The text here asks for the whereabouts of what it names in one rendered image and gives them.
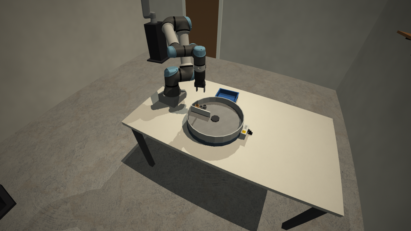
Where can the blue open crate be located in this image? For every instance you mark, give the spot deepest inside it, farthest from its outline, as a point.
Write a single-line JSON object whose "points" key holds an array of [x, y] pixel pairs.
{"points": [[231, 95]]}

